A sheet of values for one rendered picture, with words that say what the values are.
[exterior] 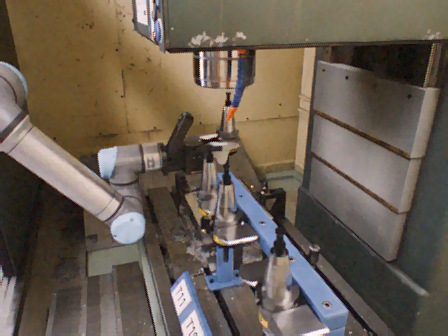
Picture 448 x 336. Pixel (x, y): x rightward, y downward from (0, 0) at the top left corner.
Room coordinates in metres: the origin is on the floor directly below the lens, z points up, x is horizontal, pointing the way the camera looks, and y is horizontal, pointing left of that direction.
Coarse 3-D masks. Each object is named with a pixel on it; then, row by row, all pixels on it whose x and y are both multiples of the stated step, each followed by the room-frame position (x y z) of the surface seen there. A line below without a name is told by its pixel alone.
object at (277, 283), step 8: (272, 248) 0.42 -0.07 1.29; (272, 256) 0.41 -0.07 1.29; (280, 256) 0.40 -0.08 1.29; (288, 256) 0.41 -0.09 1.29; (272, 264) 0.40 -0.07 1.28; (280, 264) 0.40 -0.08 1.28; (288, 264) 0.41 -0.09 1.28; (272, 272) 0.40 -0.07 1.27; (280, 272) 0.40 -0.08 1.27; (288, 272) 0.40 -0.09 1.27; (264, 280) 0.41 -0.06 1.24; (272, 280) 0.40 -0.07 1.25; (280, 280) 0.40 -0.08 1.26; (288, 280) 0.40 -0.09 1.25; (264, 288) 0.41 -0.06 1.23; (272, 288) 0.40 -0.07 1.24; (280, 288) 0.40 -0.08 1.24; (288, 288) 0.40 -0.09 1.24; (272, 296) 0.40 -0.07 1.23; (280, 296) 0.39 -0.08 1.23; (288, 296) 0.40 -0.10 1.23
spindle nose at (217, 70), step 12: (204, 60) 0.89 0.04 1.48; (216, 60) 0.88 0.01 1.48; (228, 60) 0.88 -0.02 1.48; (252, 60) 0.91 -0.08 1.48; (204, 72) 0.89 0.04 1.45; (216, 72) 0.88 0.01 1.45; (228, 72) 0.88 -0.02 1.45; (252, 72) 0.92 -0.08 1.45; (204, 84) 0.90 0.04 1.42; (216, 84) 0.88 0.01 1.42; (228, 84) 0.88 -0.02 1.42; (252, 84) 0.93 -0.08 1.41
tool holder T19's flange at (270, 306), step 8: (256, 288) 0.42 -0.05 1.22; (296, 288) 0.42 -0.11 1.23; (256, 296) 0.41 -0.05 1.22; (264, 296) 0.40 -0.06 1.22; (296, 296) 0.40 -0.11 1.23; (256, 304) 0.41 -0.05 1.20; (264, 304) 0.39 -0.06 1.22; (272, 304) 0.39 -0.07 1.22; (280, 304) 0.39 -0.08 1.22; (288, 304) 0.39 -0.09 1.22; (296, 304) 0.40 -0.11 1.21; (264, 312) 0.39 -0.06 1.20; (272, 312) 0.39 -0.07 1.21
